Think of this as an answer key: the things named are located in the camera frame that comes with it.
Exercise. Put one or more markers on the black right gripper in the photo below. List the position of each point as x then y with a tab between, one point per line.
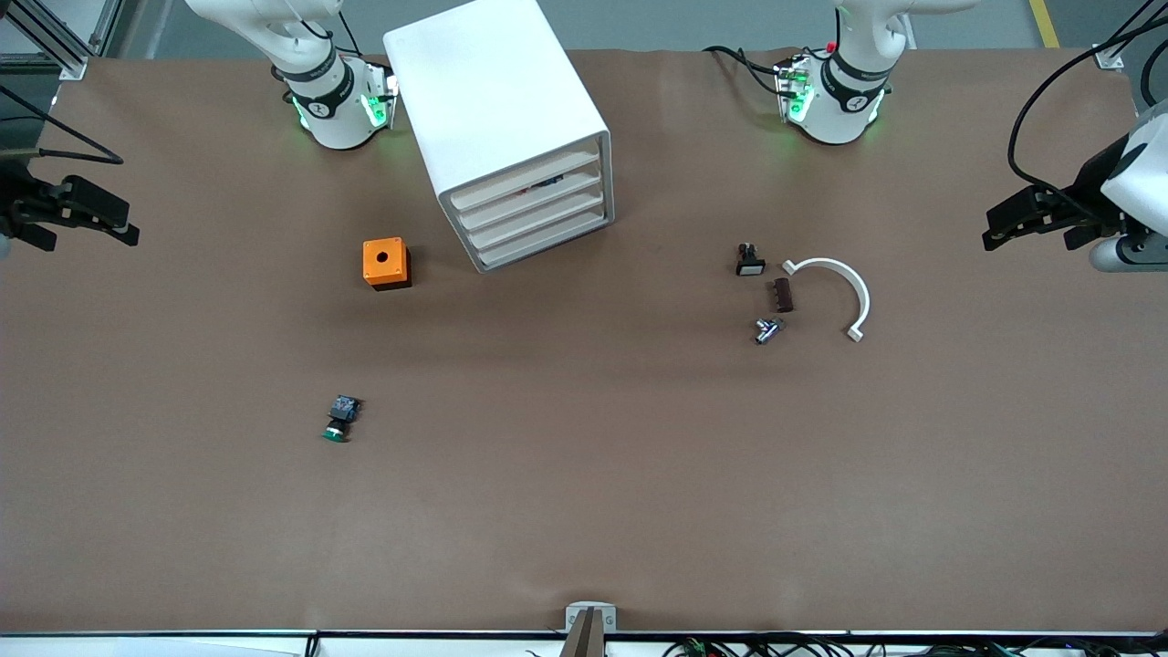
20	203

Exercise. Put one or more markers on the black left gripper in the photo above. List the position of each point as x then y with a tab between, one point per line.
1088	191

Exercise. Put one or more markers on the green push button switch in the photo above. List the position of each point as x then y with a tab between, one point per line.
342	415

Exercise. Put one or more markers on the white plastic drawer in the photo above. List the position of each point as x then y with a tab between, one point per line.
511	206
493	190
529	222
547	238

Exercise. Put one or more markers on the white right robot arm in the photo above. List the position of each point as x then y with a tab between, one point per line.
333	109

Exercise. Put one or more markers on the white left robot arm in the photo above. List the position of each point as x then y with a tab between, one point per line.
835	109

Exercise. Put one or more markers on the white drawer cabinet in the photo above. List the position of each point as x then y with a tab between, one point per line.
484	91

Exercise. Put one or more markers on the white curved plastic arc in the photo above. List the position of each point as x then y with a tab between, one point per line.
858	292

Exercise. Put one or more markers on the brown terminal block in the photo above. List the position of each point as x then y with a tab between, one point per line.
783	296

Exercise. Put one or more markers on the connector plate green light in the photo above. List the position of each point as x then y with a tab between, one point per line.
796	96
379	105

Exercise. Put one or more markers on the silver metal fitting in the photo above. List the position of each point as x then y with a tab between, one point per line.
767	330

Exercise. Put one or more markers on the small blue part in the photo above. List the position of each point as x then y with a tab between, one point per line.
549	182

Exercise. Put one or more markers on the brown table cover sheet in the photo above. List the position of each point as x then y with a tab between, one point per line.
584	456

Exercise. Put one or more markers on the aluminium frame extrusion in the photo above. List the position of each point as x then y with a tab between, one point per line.
73	66
1110	57

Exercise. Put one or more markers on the black switch white face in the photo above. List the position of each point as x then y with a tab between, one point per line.
750	265

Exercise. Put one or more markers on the orange button enclosure box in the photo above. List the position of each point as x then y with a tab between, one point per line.
383	260

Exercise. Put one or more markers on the grey metal bracket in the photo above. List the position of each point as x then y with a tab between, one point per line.
575	610

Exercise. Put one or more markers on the metal camera post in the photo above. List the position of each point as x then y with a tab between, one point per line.
584	639

